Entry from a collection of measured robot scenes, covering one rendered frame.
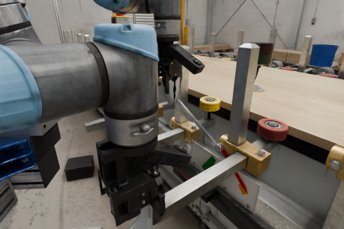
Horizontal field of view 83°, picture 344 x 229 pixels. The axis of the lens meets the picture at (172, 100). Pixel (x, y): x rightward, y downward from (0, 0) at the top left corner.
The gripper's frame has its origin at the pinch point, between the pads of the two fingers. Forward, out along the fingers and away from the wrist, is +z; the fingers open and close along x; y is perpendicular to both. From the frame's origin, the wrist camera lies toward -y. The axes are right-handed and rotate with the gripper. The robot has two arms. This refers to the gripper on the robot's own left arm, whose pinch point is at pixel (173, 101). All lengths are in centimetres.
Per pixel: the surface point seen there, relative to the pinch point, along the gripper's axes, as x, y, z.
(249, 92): -0.4, -22.4, -7.2
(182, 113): -8.3, 1.3, 7.8
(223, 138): -1.0, -17.2, 8.0
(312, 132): -12.4, -38.1, 4.7
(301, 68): -111, -32, 5
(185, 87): -9.4, 1.0, -2.2
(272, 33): -119, -9, -17
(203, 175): 15.5, -18.5, 8.7
